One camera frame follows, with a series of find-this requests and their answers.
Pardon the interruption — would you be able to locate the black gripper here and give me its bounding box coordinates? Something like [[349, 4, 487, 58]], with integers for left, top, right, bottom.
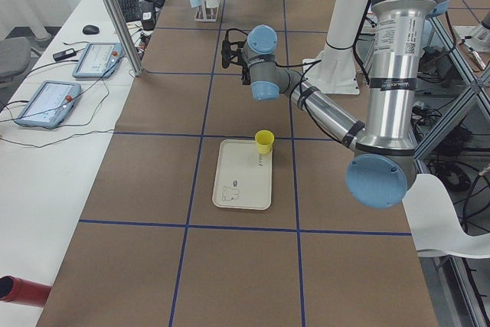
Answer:
[[221, 34, 251, 85]]

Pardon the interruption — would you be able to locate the yellow plastic cup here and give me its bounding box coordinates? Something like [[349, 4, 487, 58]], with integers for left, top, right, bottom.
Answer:
[[254, 129, 275, 155]]

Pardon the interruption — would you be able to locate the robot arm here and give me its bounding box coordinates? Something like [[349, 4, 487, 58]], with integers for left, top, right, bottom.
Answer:
[[221, 0, 449, 208]]

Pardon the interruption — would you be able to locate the black keyboard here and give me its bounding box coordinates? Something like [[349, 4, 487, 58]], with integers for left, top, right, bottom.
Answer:
[[117, 0, 141, 22]]

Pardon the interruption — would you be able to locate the cream rabbit serving tray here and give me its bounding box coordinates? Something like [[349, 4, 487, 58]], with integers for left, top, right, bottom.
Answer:
[[212, 139, 273, 211]]

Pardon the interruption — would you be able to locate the far teach pendant tablet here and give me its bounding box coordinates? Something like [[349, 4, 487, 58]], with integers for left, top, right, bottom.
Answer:
[[72, 42, 124, 79]]

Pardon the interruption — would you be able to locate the teach pendant tablet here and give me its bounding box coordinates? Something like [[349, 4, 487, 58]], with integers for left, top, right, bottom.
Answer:
[[72, 42, 124, 79], [14, 80, 82, 129]]

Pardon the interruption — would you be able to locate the black computer mouse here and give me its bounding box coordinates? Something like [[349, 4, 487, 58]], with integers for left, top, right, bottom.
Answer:
[[82, 25, 100, 35]]

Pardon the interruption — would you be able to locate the near teach pendant tablet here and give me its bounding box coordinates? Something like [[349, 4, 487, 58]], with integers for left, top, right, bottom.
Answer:
[[14, 80, 82, 129]]

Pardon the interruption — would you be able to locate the white moulded chair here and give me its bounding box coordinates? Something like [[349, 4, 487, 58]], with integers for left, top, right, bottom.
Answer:
[[403, 174, 489, 259]]

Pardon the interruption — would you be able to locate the red cylinder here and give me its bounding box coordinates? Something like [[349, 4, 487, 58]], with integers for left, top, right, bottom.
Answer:
[[1, 276, 51, 307]]

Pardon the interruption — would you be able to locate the white wire cup rack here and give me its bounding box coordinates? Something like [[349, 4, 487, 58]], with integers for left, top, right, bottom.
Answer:
[[194, 0, 221, 22]]

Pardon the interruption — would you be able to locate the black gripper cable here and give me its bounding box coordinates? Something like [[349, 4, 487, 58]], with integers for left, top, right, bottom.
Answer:
[[224, 28, 338, 136]]

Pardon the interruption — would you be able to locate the aluminium frame post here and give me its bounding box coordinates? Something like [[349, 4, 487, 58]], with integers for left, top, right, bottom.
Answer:
[[103, 0, 143, 77]]

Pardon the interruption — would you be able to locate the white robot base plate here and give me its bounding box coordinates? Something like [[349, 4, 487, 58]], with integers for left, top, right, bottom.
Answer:
[[305, 56, 360, 95]]

